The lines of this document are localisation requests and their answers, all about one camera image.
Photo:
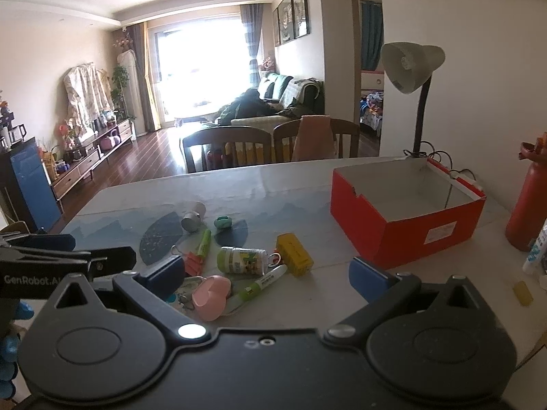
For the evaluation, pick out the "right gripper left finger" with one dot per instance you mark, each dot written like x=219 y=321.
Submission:
x=147 y=292

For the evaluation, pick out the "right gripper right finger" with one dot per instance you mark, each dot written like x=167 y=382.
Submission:
x=387 y=296

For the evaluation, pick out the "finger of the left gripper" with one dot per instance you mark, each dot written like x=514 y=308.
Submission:
x=49 y=242

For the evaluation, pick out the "red binder clip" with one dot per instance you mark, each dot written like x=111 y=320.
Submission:
x=194 y=262

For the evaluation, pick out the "pink heart box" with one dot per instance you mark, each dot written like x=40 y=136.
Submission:
x=210 y=297

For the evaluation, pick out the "green tube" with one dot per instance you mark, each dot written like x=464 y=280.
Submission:
x=204 y=245

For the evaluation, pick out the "silver cap clear bottle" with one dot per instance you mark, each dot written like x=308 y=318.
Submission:
x=193 y=218

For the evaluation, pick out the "green lid jar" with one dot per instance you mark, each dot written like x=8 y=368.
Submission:
x=242 y=261

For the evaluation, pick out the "yellow rectangular block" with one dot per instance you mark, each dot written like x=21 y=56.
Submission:
x=293 y=254

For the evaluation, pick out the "blue gloved left hand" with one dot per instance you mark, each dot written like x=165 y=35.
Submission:
x=12 y=310

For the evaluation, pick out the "blue black cabinet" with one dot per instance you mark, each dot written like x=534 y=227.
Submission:
x=26 y=194

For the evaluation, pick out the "wooden tv cabinet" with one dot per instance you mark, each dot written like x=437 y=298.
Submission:
x=95 y=150

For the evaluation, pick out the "red cardboard box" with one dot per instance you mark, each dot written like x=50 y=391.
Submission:
x=398 y=211

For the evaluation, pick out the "yellow eraser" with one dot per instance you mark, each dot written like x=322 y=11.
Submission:
x=523 y=294

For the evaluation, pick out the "clothes rack with garments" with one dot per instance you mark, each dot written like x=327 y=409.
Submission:
x=89 y=96

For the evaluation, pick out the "white tube with label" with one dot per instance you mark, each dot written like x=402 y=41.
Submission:
x=537 y=251

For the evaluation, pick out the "left wooden chair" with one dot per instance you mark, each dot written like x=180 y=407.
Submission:
x=220 y=147

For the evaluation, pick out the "wooden chair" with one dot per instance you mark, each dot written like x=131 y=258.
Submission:
x=346 y=135
x=220 y=147

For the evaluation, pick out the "pink cloth on chair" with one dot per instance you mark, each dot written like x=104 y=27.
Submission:
x=315 y=139

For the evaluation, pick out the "right wooden chair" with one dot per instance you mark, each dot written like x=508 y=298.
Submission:
x=346 y=135

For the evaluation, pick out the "sofa with clothes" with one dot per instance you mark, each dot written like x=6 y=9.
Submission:
x=277 y=95

